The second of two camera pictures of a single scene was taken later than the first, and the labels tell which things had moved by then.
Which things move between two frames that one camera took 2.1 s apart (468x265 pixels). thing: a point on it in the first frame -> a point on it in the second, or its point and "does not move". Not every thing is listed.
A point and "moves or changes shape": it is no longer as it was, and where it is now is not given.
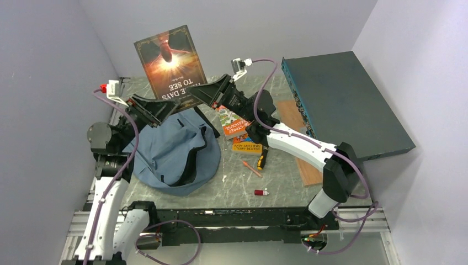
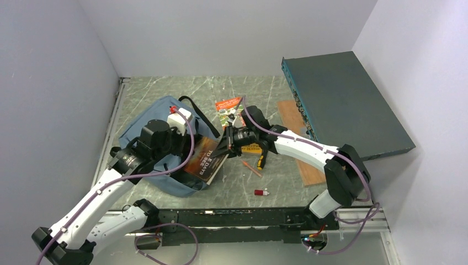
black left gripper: x=153 y=112 -> x=181 y=139
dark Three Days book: x=174 y=66 -> x=201 y=165
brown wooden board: x=310 y=174 does not move
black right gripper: x=214 y=93 -> x=223 y=148
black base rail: x=240 y=225 does not move
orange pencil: x=247 y=165 does not move
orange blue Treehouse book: x=243 y=144 does not move
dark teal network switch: x=339 y=103 does not move
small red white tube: x=261 y=192 does not move
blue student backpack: x=182 y=155 moves or changes shape
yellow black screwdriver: x=262 y=158 does not move
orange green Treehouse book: x=233 y=124 does not move
